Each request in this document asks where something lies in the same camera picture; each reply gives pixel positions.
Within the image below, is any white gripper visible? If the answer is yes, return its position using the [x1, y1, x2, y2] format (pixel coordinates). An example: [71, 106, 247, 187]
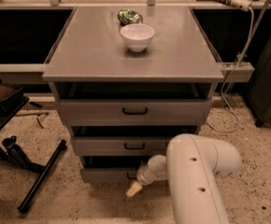
[125, 155, 168, 198]

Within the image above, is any grey bottom drawer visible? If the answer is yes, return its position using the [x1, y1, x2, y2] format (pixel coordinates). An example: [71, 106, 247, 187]
[80, 168, 137, 183]

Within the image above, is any grey drawer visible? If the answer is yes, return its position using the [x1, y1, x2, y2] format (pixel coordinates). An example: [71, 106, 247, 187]
[80, 168, 137, 183]
[71, 137, 168, 156]
[55, 99, 212, 126]

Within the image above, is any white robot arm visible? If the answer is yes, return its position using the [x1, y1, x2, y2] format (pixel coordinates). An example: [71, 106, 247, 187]
[126, 134, 241, 224]

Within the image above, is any grey middle drawer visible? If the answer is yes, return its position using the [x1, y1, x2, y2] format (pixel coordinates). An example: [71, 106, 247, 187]
[71, 137, 168, 156]

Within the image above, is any grey drawer cabinet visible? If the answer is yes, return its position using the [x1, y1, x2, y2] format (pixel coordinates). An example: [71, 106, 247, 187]
[42, 6, 225, 180]

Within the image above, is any grey top drawer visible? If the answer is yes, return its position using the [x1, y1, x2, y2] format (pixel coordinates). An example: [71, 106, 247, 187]
[55, 99, 212, 126]

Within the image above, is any white ceramic bowl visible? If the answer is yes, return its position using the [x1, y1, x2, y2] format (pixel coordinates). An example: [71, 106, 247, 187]
[120, 23, 155, 52]

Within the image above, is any black table stand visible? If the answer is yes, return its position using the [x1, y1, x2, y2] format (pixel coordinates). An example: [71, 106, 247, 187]
[0, 97, 67, 213]

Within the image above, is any brown box on table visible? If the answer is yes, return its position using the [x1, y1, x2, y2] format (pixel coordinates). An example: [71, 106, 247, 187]
[0, 83, 23, 112]

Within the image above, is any white power cable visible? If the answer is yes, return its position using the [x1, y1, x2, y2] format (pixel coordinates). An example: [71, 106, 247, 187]
[206, 7, 255, 134]

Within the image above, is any grey workbench rail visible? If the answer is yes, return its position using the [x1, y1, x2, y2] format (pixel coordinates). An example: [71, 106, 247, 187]
[0, 63, 46, 84]

